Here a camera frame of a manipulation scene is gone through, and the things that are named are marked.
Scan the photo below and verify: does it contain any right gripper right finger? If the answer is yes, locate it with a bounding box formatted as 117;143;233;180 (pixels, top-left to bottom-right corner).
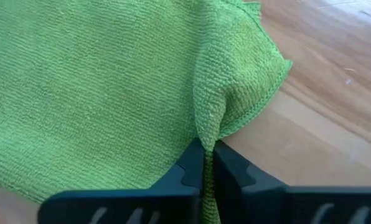
213;139;371;224

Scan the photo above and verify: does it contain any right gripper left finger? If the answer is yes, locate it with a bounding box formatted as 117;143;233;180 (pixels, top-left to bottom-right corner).
37;138;205;224

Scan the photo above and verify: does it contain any grass green microfiber towel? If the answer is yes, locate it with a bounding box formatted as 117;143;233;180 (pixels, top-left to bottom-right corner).
0;0;294;224

